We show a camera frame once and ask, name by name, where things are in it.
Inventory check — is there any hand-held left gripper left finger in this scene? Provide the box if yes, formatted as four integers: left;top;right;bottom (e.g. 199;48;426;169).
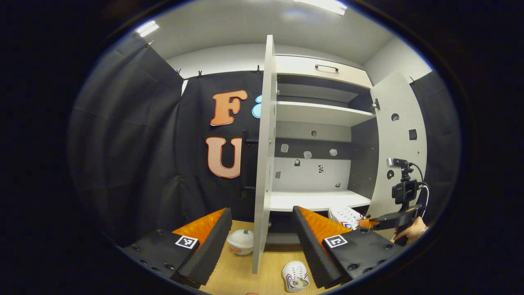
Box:
117;208;233;289

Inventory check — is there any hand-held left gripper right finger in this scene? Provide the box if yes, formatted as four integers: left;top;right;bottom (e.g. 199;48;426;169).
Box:
291;206;415;290

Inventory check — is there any white striped shoe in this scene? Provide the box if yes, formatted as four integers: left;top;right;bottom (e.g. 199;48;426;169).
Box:
327;206;366;231
282;261;310;293

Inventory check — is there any white cabinet door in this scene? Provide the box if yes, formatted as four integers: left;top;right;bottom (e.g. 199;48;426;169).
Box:
252;35;278;274
366;72;429;241

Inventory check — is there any white shoe cabinet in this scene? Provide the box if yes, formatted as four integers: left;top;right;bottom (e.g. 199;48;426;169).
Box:
252;35;429;274

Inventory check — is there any white cabinet drawer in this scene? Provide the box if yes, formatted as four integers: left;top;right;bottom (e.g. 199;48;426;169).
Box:
275;54;373;89

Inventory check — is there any white lidded bowl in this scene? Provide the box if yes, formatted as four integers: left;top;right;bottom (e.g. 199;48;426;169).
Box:
227;229;255;256

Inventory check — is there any black backdrop cloth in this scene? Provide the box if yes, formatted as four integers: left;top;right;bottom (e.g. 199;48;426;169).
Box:
68;33;461;248

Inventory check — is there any small ceiling light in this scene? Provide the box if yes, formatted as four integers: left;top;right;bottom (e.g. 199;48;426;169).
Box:
136;20;160;38

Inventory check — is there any black camera cable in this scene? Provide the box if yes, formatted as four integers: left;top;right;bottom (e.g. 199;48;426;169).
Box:
410;163;430;218

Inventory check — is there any black left door handle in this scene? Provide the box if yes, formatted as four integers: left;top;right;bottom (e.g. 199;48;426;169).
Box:
241;130;260;191

